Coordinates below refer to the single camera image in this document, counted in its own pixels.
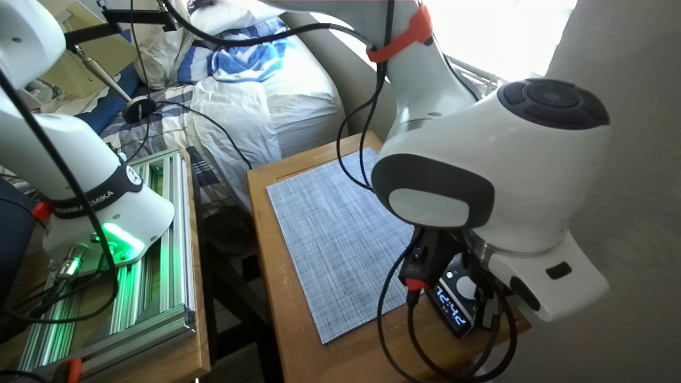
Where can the white bedding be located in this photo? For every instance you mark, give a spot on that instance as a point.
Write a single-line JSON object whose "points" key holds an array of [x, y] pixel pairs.
{"points": [[299, 99]]}

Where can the black digital alarm clock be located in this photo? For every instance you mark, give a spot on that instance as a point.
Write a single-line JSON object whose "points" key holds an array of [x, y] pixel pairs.
{"points": [[453, 306]]}

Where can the blue white striped cloth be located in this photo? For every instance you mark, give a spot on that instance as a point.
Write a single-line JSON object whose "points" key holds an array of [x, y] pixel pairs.
{"points": [[242, 60]]}

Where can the gray woven placemat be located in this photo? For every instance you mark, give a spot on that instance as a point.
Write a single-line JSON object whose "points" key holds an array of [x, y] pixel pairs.
{"points": [[333, 241]]}

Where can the wooden side table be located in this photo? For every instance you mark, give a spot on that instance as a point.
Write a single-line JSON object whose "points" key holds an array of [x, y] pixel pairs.
{"points": [[299, 355]]}

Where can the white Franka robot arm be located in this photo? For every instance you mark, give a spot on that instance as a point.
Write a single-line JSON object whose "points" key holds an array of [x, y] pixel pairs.
{"points": [[532, 171]]}

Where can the tan cardboard piece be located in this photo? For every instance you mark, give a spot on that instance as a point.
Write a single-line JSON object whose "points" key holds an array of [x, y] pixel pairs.
{"points": [[85, 72]]}

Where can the dark blue bag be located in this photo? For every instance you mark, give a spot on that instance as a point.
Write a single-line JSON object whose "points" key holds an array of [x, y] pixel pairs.
{"points": [[14, 241]]}

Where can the orange clamp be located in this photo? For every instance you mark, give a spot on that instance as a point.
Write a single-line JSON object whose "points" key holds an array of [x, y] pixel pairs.
{"points": [[71, 370]]}

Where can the gray upholstered bed frame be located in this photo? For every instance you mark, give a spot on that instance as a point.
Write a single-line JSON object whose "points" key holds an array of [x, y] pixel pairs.
{"points": [[333, 78]]}

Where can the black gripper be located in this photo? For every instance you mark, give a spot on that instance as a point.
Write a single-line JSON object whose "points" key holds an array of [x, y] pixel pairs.
{"points": [[448, 253]]}

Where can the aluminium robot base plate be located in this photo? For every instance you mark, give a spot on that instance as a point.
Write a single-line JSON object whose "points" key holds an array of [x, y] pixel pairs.
{"points": [[162, 298]]}

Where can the black camera tripod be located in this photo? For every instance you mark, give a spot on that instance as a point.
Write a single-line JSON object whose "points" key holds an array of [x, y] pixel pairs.
{"points": [[134, 15]]}

